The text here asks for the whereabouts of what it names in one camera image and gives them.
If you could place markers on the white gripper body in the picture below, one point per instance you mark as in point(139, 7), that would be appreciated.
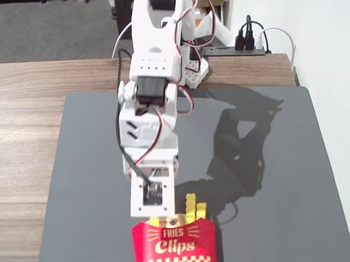
point(130, 157)

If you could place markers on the small yellow fry tip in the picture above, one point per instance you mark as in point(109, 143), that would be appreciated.
point(154, 221)

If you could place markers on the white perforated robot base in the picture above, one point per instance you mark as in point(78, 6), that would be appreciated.
point(196, 72)

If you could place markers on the tall yellow crinkle fry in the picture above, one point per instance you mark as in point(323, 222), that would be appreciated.
point(191, 208)

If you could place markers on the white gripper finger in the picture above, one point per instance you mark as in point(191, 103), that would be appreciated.
point(172, 222)

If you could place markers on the white crumpled bag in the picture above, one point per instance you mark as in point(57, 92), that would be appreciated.
point(217, 29)

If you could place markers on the dark grey textured mat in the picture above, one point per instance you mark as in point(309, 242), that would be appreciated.
point(275, 190)

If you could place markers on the short yellow crinkle fry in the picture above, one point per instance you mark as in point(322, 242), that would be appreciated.
point(201, 210)

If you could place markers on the black power strip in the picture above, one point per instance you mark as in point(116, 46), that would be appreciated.
point(232, 51)

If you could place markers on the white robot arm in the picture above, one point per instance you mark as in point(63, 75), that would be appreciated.
point(149, 63)

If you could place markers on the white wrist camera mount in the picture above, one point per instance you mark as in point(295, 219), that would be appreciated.
point(138, 192)

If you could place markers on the red fries clips box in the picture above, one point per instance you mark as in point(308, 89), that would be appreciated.
point(173, 246)

